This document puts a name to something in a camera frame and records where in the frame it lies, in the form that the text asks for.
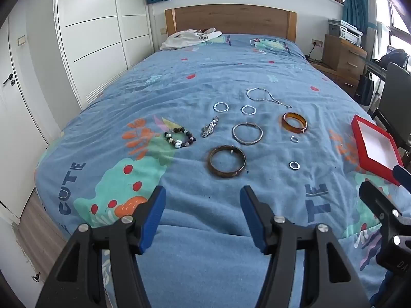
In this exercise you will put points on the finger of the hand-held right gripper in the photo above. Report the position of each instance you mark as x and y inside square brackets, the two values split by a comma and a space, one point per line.
[375, 202]
[403, 179]

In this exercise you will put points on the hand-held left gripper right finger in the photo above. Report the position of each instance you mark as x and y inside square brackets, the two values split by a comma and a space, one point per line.
[253, 218]

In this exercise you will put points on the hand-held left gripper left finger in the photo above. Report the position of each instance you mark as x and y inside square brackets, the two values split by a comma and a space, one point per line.
[154, 218]

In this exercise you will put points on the red box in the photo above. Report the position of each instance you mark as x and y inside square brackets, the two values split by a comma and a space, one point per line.
[375, 144]

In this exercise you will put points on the dark brown bangle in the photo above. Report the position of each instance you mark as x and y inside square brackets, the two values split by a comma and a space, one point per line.
[224, 174]

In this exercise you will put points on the thin silver bangle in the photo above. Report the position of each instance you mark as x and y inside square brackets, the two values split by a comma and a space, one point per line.
[247, 142]

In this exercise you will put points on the amber bangle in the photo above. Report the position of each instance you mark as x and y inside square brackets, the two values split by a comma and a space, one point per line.
[295, 130]

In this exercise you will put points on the twisted silver hoop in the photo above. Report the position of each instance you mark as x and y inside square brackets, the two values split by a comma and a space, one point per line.
[242, 110]
[214, 107]

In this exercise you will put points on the black chair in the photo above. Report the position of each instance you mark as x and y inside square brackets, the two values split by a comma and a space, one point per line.
[396, 86]

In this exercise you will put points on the black bag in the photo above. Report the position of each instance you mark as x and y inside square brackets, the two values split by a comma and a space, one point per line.
[365, 89]

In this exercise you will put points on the dark backpack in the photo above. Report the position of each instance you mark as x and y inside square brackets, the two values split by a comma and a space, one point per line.
[393, 58]

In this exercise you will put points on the wooden nightstand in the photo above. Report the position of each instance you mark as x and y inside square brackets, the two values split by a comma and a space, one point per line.
[337, 77]

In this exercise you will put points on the wooden dresser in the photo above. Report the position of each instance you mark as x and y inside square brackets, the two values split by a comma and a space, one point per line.
[343, 54]

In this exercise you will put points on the blue printed blanket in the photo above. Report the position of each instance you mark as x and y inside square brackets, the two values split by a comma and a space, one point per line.
[199, 70]

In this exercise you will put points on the white printer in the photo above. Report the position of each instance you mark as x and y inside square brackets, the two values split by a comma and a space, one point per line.
[345, 30]

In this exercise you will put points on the white door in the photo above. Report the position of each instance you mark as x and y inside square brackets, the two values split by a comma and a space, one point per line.
[19, 109]

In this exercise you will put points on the white garment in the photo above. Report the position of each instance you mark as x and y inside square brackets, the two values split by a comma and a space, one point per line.
[183, 40]

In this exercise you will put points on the white wardrobe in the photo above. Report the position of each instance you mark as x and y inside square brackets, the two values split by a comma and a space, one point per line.
[96, 38]

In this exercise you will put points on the wooden headboard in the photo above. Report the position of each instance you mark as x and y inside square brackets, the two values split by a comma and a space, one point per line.
[231, 19]

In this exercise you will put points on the wall power outlet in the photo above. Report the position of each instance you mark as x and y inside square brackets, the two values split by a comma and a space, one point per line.
[317, 42]

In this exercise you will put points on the wall light switch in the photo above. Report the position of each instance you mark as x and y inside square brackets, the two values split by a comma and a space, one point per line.
[21, 40]

